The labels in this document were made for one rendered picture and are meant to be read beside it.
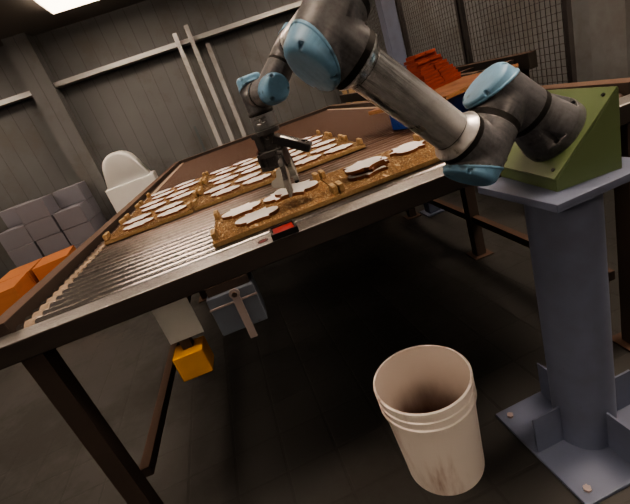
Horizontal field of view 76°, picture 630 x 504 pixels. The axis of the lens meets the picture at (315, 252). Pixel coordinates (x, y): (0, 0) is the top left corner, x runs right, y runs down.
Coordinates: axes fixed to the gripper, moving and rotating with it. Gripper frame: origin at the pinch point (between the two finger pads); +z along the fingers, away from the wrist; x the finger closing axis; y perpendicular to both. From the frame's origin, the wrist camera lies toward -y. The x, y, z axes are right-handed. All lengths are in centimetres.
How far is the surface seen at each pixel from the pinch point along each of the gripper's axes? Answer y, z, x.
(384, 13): -40, -48, -206
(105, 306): 48, 5, 42
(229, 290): 18.5, 14.1, 31.3
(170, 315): 36, 15, 36
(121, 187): 341, 25, -361
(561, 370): -63, 66, 24
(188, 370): 36, 32, 40
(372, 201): -23.4, 6.1, 12.8
